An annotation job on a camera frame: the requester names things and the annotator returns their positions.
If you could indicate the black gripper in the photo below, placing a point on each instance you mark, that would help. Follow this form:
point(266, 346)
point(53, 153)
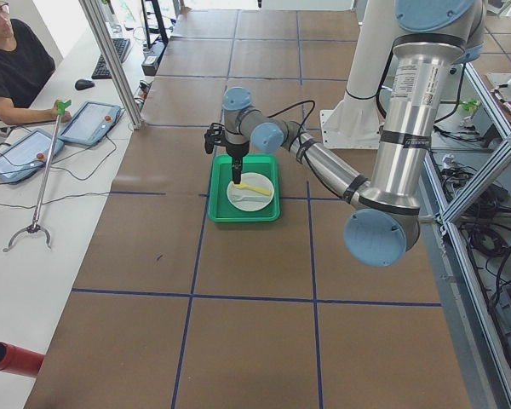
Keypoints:
point(237, 151)

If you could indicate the far blue teach pendant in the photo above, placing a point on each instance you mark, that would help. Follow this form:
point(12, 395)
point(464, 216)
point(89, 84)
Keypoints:
point(91, 122)

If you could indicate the black computer mouse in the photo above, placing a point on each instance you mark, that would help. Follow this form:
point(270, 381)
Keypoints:
point(83, 84)

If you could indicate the white round plate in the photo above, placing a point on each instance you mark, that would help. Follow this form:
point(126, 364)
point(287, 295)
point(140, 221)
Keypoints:
point(255, 179)

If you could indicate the near blue teach pendant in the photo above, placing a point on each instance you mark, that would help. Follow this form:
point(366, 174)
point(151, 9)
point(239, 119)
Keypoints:
point(23, 158)

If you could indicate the person in black shirt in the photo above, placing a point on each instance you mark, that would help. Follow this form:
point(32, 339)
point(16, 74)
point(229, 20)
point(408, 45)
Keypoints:
point(25, 67)

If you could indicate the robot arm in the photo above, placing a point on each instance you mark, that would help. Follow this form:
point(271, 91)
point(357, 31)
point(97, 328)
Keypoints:
point(400, 67)

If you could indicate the green plastic tray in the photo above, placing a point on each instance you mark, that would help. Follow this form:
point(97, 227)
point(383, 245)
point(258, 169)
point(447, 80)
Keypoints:
point(228, 203)

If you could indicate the red cylinder tube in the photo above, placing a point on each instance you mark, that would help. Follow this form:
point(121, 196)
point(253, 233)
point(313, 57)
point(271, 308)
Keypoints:
point(19, 361)

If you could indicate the yellow plastic spoon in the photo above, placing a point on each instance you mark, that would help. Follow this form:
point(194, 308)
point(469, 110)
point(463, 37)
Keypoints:
point(256, 189)

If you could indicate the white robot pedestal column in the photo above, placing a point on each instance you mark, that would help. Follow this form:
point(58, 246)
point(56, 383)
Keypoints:
point(354, 123)

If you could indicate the blue teach pendant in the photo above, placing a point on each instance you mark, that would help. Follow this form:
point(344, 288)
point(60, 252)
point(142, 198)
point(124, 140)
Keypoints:
point(91, 122)
point(23, 158)

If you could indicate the aluminium frame post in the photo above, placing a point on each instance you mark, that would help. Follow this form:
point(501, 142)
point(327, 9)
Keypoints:
point(97, 24)

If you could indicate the brown paper table cover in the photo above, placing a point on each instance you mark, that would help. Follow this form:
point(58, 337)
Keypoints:
point(173, 310)

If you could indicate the pale green plastic fork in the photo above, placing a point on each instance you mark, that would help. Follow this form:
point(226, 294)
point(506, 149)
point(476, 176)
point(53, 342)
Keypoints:
point(257, 199)

